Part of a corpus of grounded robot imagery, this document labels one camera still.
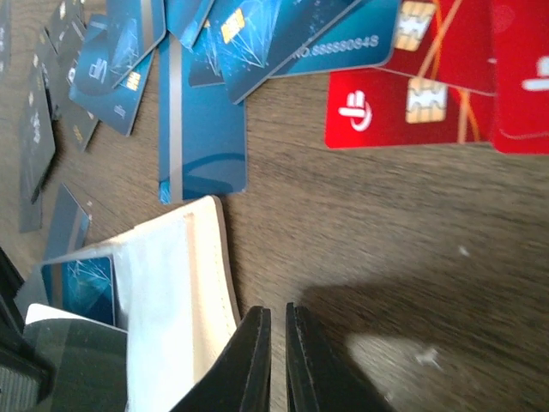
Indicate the blue striped card front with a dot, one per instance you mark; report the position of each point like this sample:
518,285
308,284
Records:
69,225

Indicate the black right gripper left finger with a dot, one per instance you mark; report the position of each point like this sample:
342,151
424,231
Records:
240,378

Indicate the blue vip card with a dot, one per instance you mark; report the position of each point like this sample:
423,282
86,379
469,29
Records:
256,40
94,88
83,287

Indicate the red VIP card long diagonal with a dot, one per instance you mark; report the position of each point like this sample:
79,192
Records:
375,108

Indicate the blue striped card large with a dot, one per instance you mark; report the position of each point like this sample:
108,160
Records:
202,135

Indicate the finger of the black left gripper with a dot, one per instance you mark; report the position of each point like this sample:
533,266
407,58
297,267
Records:
58,364

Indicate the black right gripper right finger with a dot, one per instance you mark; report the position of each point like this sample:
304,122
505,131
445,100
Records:
318,379

